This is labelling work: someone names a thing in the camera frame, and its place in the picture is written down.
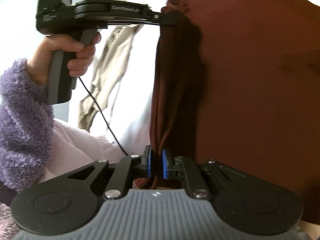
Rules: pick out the dark maroon shirt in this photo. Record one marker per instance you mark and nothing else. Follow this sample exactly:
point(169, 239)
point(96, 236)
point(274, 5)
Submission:
point(237, 81)

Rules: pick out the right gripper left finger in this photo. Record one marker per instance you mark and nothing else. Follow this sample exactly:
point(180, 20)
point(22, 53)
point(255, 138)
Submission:
point(123, 174)

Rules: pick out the person left hand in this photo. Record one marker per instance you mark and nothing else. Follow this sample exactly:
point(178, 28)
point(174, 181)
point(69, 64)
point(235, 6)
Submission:
point(38, 66)

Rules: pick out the beige garment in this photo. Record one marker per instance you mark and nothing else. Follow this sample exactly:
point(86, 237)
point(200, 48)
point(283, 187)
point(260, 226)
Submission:
point(107, 72)

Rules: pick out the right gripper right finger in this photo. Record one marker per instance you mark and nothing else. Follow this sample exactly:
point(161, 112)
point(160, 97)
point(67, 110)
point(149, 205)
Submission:
point(187, 172)

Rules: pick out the purple fleece sleeve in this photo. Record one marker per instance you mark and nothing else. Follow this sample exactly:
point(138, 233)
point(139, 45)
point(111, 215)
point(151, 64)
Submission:
point(26, 128)

